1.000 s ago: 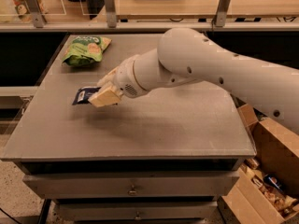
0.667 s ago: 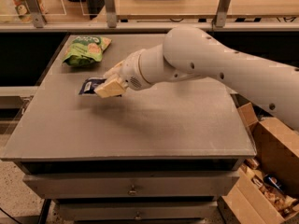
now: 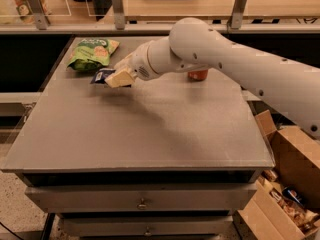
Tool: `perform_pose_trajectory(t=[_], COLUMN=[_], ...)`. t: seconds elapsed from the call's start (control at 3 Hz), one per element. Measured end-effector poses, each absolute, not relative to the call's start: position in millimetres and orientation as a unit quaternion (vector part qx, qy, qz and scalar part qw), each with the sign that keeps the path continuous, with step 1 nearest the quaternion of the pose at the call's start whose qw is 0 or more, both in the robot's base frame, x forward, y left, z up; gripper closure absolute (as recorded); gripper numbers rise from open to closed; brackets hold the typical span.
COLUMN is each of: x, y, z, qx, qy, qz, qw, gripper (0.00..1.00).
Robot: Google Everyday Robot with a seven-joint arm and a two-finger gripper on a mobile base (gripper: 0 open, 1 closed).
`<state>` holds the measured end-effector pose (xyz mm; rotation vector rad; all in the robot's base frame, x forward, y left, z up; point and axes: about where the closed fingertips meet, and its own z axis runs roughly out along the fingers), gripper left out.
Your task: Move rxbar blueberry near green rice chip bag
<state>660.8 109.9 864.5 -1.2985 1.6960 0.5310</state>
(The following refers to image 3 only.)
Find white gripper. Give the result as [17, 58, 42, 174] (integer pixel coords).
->
[105, 42, 160, 88]

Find blue rxbar blueberry wrapper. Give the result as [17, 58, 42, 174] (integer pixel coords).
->
[91, 68, 115, 84]

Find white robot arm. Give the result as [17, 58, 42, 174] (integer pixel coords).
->
[105, 18, 320, 138]

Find green rice chip bag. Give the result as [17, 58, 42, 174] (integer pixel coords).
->
[68, 38, 119, 72]

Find colourful snack bag background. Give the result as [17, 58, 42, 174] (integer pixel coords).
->
[0, 0, 51, 25]

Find orange coca-cola can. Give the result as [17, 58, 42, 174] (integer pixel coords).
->
[187, 70, 208, 81]

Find upper grey drawer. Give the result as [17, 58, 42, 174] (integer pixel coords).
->
[26, 184, 256, 213]

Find grey drawer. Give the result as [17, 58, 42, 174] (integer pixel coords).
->
[26, 184, 256, 213]
[60, 216, 233, 237]

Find lower grey drawer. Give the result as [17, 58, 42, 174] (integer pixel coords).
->
[60, 216, 233, 237]

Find open cardboard box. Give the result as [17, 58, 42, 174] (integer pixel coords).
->
[234, 111, 320, 240]

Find blue pepsi can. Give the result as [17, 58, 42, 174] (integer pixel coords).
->
[282, 187, 304, 206]

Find snack packets in box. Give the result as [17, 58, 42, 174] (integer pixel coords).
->
[262, 170, 319, 233]

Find middle metal bracket post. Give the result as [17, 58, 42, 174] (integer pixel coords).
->
[111, 0, 126, 30]

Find metal bracket post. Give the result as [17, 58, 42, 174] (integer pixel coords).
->
[111, 0, 126, 30]
[228, 0, 247, 29]
[27, 0, 49, 30]

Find right metal bracket post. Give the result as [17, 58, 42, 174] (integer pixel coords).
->
[228, 0, 247, 29]

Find left metal bracket post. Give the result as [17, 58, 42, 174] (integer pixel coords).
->
[27, 0, 49, 30]

